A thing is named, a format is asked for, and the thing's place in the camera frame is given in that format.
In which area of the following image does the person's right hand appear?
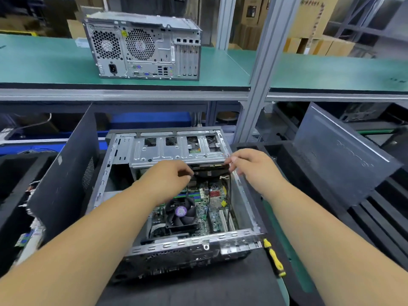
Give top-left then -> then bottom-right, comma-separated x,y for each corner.
224,147 -> 291,201

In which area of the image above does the person's left hand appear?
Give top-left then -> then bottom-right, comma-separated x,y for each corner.
137,160 -> 195,207

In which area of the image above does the grey computer case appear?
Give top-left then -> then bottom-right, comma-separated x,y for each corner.
86,127 -> 269,284

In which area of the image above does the black slim drive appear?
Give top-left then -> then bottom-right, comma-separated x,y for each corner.
190,162 -> 232,184

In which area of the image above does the green motherboard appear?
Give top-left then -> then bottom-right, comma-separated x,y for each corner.
150,178 -> 238,240

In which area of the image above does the grey side panel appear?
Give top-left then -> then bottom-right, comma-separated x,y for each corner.
292,102 -> 404,212

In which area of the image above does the yellow handled screwdriver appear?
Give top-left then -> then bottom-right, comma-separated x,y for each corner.
263,238 -> 288,278

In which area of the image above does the person's left forearm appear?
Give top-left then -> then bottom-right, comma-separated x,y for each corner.
0,188 -> 163,306

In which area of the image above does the person's right forearm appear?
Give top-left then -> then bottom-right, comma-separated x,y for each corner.
268,184 -> 408,306

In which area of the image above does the silver backed desktop computer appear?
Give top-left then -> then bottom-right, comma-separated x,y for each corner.
83,12 -> 204,81

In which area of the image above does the empty black foam tray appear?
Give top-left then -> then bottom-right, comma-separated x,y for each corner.
239,142 -> 408,306

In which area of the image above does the black upright side panel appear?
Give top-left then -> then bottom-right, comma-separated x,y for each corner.
27,105 -> 102,245

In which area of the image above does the black foam tray with boards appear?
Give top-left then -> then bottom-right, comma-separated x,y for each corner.
0,153 -> 58,278

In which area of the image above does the stack of cardboard boxes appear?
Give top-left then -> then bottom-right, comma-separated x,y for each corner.
229,0 -> 358,58

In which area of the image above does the green upper shelf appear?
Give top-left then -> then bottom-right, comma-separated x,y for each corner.
0,34 -> 408,102

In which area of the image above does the aluminium frame post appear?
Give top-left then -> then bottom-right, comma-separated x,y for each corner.
215,0 -> 238,51
232,0 -> 305,145

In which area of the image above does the green circuit board with cables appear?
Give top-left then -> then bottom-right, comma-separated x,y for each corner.
11,216 -> 47,268

